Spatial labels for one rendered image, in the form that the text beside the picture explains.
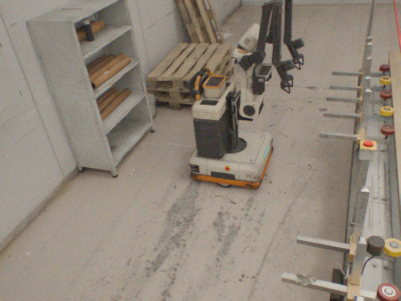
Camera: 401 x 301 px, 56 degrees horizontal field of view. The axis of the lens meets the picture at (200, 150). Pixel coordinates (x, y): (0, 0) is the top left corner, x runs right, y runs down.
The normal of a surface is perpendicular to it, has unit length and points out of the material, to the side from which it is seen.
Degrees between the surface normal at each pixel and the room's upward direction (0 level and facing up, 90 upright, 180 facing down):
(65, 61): 90
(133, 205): 0
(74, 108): 90
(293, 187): 0
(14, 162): 90
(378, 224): 0
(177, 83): 90
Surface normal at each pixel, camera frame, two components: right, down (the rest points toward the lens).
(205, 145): -0.35, 0.56
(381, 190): -0.11, -0.82
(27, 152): 0.93, 0.11
